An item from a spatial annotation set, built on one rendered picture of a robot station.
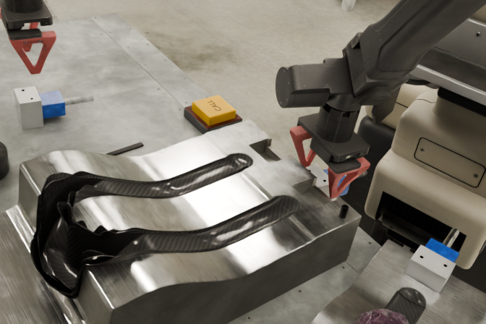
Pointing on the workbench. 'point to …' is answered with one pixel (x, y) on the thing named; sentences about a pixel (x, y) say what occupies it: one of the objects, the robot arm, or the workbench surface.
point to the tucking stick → (126, 149)
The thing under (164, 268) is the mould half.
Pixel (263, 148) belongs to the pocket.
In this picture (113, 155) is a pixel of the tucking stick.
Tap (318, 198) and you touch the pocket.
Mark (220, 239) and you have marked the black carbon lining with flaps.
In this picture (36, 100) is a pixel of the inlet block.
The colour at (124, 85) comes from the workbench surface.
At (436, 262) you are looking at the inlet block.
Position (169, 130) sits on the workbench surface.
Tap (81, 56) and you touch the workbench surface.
